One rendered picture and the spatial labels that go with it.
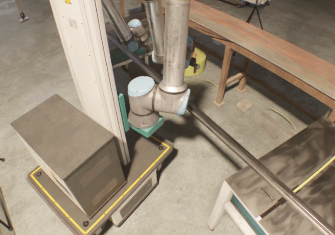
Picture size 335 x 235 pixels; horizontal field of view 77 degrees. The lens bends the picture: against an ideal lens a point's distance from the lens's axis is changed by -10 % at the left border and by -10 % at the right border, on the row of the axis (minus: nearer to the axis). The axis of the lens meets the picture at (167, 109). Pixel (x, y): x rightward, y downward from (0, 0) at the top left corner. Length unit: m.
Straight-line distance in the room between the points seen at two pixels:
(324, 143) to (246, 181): 0.59
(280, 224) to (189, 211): 0.89
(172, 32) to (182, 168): 1.31
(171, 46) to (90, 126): 0.61
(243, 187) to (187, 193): 0.83
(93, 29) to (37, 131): 0.67
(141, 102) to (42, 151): 0.58
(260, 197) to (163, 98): 0.69
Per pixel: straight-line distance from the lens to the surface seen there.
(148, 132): 1.40
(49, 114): 1.48
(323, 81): 2.01
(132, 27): 1.77
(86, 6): 1.03
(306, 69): 2.07
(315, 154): 1.51
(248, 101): 2.74
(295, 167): 1.39
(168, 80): 1.19
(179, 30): 1.09
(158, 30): 1.29
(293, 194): 1.26
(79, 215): 1.64
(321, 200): 1.36
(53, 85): 3.22
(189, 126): 2.39
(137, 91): 1.25
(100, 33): 1.07
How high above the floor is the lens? 1.77
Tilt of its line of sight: 44 degrees down
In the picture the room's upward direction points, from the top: straight up
